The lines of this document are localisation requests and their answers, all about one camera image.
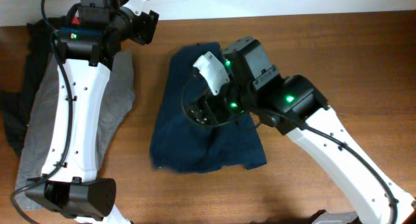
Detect black garment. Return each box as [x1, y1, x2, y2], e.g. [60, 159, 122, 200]
[1, 19, 52, 156]

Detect grey folded shorts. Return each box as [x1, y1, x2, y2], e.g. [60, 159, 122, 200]
[14, 49, 136, 211]

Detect navy blue shorts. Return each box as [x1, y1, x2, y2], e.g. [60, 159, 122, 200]
[149, 42, 267, 173]

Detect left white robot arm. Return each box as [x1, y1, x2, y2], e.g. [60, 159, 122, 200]
[20, 0, 159, 223]

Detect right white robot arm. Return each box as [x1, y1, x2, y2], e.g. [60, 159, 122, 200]
[181, 36, 415, 223]

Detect red garment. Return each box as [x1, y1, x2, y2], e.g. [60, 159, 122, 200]
[72, 16, 80, 25]

